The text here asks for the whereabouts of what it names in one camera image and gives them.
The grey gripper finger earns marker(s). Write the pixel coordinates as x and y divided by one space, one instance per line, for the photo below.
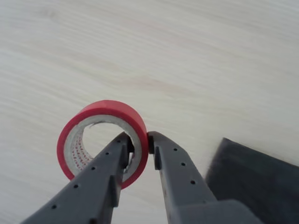
93 184
180 177

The red tape roll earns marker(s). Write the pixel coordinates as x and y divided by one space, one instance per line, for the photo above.
70 133

